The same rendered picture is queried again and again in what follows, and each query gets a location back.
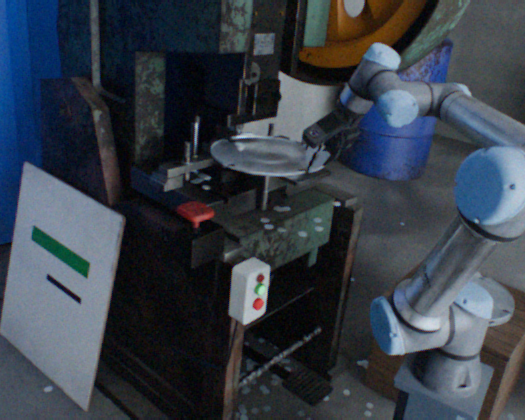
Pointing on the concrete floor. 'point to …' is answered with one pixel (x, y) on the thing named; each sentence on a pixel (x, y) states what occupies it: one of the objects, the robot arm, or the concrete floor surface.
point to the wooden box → (380, 363)
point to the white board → (61, 280)
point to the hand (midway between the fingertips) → (308, 168)
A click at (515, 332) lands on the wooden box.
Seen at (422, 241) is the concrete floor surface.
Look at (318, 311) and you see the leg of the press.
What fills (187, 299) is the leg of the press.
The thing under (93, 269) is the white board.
